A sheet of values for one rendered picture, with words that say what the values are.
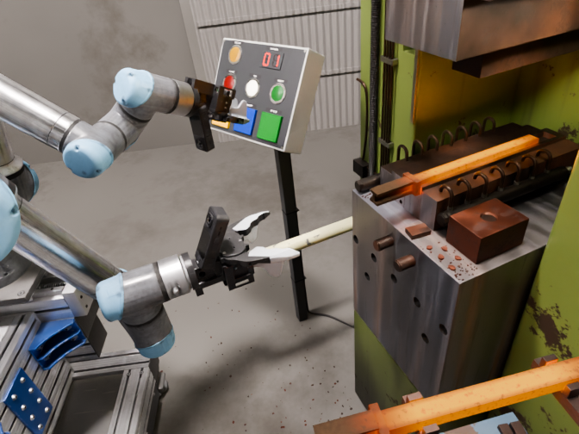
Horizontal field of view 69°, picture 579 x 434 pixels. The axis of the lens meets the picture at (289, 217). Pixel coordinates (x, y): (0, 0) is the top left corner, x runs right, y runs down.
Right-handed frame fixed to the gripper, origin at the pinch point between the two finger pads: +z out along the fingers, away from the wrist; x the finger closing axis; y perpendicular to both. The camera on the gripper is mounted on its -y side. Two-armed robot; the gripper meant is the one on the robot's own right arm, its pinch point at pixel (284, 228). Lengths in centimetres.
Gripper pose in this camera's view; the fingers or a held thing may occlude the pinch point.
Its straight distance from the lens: 81.8
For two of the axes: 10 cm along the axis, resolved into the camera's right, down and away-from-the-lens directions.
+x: 4.1, 5.1, -7.6
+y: 1.0, 8.0, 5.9
